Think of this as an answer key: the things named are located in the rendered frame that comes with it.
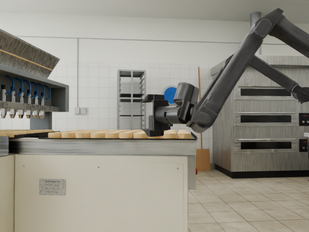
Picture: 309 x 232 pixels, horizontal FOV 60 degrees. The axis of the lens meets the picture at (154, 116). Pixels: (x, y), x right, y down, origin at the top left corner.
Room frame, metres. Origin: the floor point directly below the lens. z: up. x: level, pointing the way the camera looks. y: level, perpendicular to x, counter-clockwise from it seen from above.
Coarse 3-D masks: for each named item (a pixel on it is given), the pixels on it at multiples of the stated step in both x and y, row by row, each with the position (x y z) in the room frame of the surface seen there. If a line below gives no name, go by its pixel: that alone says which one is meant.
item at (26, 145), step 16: (16, 144) 1.08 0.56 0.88; (32, 144) 1.08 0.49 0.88; (48, 144) 1.07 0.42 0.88; (64, 144) 1.06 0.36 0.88; (80, 144) 1.06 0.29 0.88; (96, 144) 1.05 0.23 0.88; (112, 144) 1.04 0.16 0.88; (128, 144) 1.04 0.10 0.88; (144, 144) 1.03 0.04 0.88; (160, 144) 1.03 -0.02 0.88; (176, 144) 1.02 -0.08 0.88; (192, 144) 1.01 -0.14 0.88
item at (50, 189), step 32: (32, 160) 1.07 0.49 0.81; (64, 160) 1.05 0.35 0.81; (96, 160) 1.04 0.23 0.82; (128, 160) 1.03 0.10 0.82; (160, 160) 1.02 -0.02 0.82; (32, 192) 1.06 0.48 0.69; (64, 192) 1.05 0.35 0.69; (96, 192) 1.04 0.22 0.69; (128, 192) 1.03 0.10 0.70; (160, 192) 1.02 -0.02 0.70; (32, 224) 1.06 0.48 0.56; (64, 224) 1.05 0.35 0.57; (96, 224) 1.04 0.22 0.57; (128, 224) 1.03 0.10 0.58; (160, 224) 1.02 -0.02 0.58
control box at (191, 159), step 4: (188, 156) 1.05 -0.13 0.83; (192, 156) 1.05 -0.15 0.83; (188, 160) 1.05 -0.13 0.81; (192, 160) 1.05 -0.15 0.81; (188, 164) 1.05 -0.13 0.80; (192, 164) 1.05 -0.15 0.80; (188, 168) 1.05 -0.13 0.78; (192, 168) 1.05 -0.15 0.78; (188, 172) 1.05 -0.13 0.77; (192, 172) 1.05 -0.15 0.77; (188, 176) 1.05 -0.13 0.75; (192, 176) 1.05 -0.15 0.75; (188, 180) 1.05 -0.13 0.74; (192, 180) 1.05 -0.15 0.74; (188, 184) 1.05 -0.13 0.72; (192, 184) 1.05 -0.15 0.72; (188, 188) 1.05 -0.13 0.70; (192, 188) 1.05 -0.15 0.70
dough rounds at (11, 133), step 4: (0, 132) 1.11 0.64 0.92; (4, 132) 1.13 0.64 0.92; (8, 132) 1.14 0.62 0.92; (12, 132) 1.15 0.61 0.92; (16, 132) 1.13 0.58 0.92; (20, 132) 1.13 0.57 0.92; (24, 132) 1.14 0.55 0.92; (28, 132) 1.19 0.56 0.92; (32, 132) 1.20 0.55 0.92; (36, 132) 1.25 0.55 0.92; (40, 132) 1.27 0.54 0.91; (12, 136) 1.07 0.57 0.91
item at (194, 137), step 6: (42, 138) 1.02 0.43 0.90; (48, 138) 1.02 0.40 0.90; (54, 138) 1.02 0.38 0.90; (60, 138) 1.02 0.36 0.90; (66, 138) 1.01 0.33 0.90; (72, 138) 1.01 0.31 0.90; (78, 138) 1.01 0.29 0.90; (84, 138) 1.01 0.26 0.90; (90, 138) 1.01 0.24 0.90; (96, 138) 1.00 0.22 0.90; (102, 138) 1.00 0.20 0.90; (108, 138) 1.00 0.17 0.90; (114, 138) 1.00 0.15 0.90; (192, 138) 1.04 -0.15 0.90
